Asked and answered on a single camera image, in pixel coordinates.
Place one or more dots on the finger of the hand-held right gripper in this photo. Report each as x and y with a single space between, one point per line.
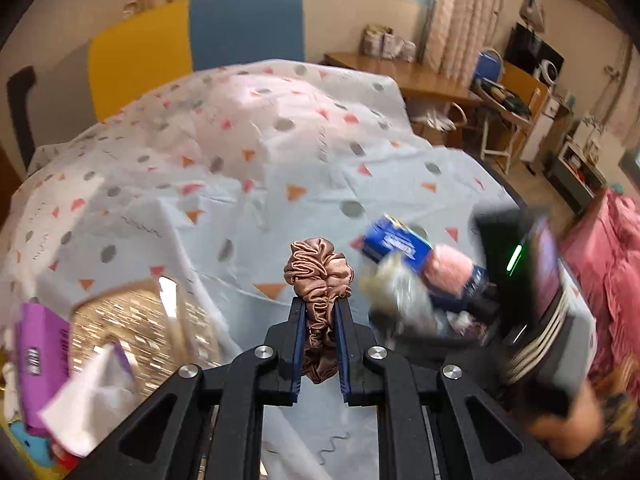
425 336

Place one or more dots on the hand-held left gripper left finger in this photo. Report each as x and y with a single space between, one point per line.
299 350

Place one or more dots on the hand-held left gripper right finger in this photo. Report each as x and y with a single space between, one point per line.
342 350

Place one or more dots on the pink dishcloth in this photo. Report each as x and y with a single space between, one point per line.
450 272

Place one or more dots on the white plastic packet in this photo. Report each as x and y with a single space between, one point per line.
395 285

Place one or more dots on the brown satin scrunchie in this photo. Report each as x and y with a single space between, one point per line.
315 275

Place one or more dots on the blue tissue packet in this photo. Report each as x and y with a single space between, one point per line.
390 242

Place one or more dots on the person's right forearm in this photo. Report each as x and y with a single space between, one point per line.
565 350

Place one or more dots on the grey low shelf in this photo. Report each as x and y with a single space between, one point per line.
575 175

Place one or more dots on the pink ruffled bedding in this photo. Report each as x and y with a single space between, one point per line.
610 270

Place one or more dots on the white small cabinet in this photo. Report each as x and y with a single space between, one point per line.
542 130

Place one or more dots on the white board with butterflies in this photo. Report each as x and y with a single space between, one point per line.
590 135

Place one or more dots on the gold woven basket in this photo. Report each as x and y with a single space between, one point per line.
140 320

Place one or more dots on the blue chair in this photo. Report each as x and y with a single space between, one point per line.
487 65

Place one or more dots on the white round fan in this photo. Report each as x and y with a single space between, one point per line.
550 71

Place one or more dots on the wooden desk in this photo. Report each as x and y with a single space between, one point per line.
415 77

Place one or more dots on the printed pale blue tablecloth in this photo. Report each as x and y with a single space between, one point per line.
200 185

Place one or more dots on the black television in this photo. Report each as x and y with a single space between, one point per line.
530 50

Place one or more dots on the white tissue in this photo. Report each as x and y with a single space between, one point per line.
85 410

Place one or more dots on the hanging bag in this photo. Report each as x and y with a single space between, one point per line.
531 7

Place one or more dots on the purple tissue box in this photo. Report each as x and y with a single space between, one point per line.
40 355

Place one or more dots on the grey yellow blue headboard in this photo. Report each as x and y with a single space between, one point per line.
145 50

